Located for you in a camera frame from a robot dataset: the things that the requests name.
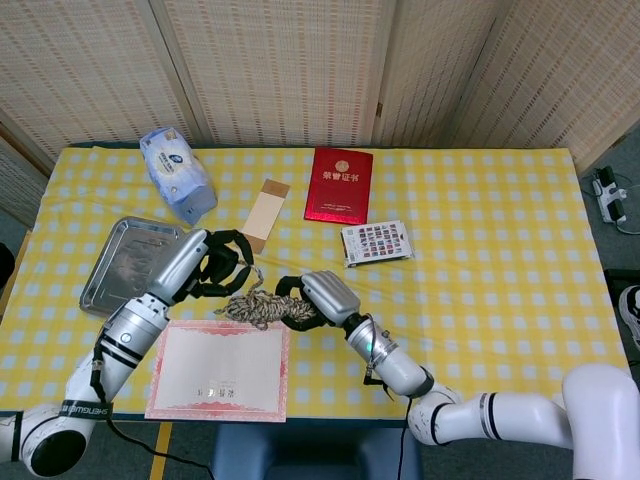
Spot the red certificate folder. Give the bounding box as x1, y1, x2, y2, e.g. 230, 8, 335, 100
303, 146, 375, 226

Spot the dark blue seat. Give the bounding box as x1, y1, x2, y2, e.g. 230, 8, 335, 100
209, 424, 424, 480

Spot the yellow white checked tablecloth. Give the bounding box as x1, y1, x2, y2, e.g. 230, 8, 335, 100
0, 143, 640, 428

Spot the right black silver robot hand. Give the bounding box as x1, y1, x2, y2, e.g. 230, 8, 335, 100
275, 270, 363, 333

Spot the white power strip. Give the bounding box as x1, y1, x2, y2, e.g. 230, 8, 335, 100
592, 167, 632, 225

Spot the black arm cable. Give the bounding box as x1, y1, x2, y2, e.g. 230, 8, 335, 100
89, 357, 216, 480
396, 394, 414, 480

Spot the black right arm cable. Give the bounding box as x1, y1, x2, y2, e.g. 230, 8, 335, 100
396, 394, 414, 480

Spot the braided beige black rope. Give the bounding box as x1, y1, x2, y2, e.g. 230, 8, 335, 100
214, 264, 319, 331

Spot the beige bookmark with tassel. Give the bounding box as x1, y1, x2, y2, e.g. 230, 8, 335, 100
240, 178, 292, 255

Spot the silver metal tray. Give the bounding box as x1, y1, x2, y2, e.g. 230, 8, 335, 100
78, 215, 197, 317

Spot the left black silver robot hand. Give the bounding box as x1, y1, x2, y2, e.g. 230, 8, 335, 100
147, 228, 254, 307

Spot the black bulky object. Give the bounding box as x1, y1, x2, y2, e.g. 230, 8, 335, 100
0, 242, 16, 291

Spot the certificate paper with pink border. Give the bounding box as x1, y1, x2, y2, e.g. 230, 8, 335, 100
143, 319, 292, 424

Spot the blue tissue pack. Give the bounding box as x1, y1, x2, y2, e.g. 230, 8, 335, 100
138, 127, 219, 229

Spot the woven beige screen panel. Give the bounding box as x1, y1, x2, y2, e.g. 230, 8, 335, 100
449, 0, 640, 174
374, 0, 504, 149
0, 0, 204, 169
149, 0, 399, 149

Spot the white box with colourful squares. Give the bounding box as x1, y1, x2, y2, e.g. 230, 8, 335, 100
340, 219, 416, 269

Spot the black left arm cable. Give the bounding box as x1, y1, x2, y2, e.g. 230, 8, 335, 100
89, 357, 216, 480

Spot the white black sneaker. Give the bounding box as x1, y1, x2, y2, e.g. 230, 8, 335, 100
617, 284, 640, 351

